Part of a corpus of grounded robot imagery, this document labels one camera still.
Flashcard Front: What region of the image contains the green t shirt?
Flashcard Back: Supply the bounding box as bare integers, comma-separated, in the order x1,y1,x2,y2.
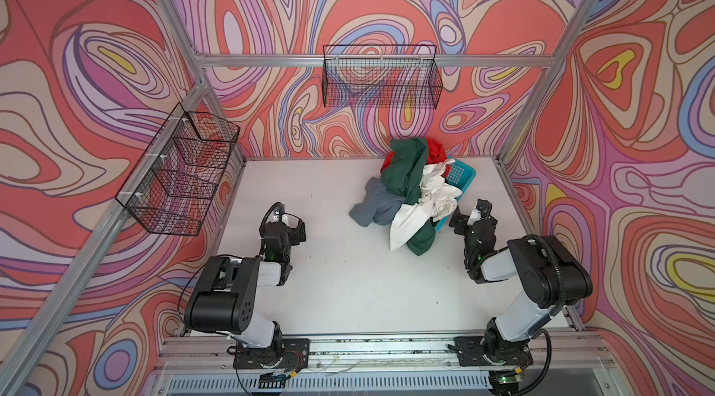
381,137,436,256

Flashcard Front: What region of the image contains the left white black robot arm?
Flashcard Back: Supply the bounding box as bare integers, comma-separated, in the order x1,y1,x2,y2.
182,202,306,357

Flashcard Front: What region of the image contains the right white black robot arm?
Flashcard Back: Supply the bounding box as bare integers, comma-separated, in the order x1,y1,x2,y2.
449,200,593,365

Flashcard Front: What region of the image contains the white t shirt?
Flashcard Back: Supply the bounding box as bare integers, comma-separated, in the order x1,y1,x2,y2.
389,158,463,256

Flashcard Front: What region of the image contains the red t shirt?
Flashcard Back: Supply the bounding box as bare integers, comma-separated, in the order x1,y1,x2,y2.
380,137,448,173

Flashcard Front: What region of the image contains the grey t shirt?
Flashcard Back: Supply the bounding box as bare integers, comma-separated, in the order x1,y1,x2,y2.
349,178,405,228

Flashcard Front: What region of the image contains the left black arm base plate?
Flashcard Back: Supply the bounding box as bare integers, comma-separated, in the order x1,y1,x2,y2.
226,338,310,372

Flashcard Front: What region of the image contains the aluminium front rail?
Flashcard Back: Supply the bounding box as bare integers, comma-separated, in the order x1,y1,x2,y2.
141,330,633,395

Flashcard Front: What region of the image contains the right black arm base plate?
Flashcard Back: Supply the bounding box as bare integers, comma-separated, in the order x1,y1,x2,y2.
447,336,534,368

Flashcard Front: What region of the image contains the black wire basket left wall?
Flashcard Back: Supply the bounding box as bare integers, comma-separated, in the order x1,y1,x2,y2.
115,104,240,237

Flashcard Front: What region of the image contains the black wire basket wall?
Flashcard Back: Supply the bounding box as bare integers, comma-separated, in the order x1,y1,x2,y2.
115,104,240,237
321,42,443,109

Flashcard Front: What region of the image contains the black wire basket back wall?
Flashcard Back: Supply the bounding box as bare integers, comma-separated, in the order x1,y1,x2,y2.
321,42,443,109

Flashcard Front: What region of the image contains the aluminium frame back beam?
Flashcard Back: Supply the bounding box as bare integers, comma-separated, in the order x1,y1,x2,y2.
195,54,556,68

